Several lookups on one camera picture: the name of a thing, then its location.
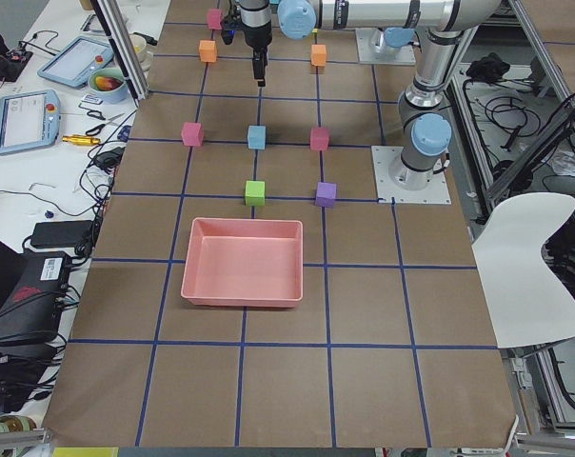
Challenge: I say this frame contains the orange foam block outer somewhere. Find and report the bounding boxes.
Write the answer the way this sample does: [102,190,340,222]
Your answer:
[198,40,218,63]

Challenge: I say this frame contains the light blue foam block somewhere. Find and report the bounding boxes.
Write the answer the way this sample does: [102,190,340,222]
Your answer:
[247,125,267,150]

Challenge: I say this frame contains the pink foam block right outer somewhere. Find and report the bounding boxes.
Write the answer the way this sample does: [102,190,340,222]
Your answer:
[207,9,223,30]

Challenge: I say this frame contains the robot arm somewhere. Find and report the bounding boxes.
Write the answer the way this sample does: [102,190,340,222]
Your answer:
[222,1,499,190]
[371,28,415,54]

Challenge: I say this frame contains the black laptop bag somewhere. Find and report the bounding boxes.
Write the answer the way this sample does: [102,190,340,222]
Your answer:
[0,251,72,348]

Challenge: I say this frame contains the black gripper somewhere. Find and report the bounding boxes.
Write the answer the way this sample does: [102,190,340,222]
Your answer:
[241,12,272,87]

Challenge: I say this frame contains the teach pendant far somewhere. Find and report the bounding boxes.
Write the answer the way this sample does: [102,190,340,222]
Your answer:
[37,36,114,89]

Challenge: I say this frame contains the black power adapter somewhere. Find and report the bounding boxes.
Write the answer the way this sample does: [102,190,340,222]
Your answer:
[30,220,92,248]

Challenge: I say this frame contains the pink foam block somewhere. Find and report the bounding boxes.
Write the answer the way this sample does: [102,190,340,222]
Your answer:
[309,127,330,151]
[207,9,223,30]
[181,122,204,147]

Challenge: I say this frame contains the blue bowl with fruit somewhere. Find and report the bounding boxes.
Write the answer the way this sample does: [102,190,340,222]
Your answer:
[88,68,129,104]

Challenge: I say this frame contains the orange foam block near base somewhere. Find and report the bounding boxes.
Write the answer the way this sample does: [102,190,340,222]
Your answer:
[310,44,327,68]

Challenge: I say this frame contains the green foam block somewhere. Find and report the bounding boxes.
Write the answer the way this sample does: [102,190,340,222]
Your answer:
[244,180,266,207]

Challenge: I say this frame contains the pink foam block left outer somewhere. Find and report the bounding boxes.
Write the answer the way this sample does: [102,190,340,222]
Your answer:
[181,122,204,147]

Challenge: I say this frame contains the teach pendant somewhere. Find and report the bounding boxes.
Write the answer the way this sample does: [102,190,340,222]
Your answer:
[37,36,114,89]
[0,89,61,155]

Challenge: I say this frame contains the black scissors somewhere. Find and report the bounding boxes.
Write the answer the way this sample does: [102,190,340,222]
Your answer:
[85,113,123,137]

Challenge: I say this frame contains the cream bowl with lemon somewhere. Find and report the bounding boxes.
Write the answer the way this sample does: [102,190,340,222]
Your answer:
[129,34,153,70]

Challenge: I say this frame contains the aluminium frame post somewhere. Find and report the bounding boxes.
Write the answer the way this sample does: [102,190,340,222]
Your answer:
[91,0,149,101]

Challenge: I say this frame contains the pink foam block left inner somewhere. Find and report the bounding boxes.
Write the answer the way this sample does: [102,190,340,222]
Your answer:
[309,127,330,151]

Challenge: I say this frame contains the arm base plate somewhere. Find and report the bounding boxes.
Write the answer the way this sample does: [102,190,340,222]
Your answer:
[371,146,451,205]
[355,28,416,67]

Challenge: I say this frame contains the pink plastic tray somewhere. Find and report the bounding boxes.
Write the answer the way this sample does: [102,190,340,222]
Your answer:
[181,217,304,308]

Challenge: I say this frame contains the white chair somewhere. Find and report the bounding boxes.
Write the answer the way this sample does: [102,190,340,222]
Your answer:
[472,192,575,348]

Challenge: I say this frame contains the teach pendant near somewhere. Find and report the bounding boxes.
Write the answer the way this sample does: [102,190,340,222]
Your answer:
[0,89,61,155]

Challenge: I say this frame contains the purple foam block left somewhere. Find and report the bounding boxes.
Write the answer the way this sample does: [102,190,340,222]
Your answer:
[314,182,337,209]

